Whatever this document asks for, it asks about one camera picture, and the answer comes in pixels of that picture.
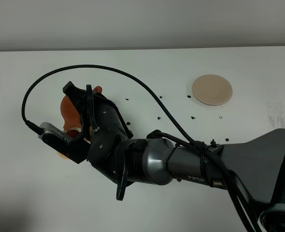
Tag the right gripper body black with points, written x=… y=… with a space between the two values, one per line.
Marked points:
x=103 y=125

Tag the brown teapot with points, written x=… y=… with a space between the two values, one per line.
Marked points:
x=70 y=114

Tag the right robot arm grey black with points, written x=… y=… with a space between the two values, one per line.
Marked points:
x=253 y=172

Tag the cream teapot coaster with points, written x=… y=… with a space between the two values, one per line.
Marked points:
x=212 y=90

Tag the near white teacup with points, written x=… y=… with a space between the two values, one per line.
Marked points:
x=73 y=132

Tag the near orange saucer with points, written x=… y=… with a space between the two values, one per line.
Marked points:
x=63 y=156

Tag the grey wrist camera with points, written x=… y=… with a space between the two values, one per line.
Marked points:
x=62 y=145

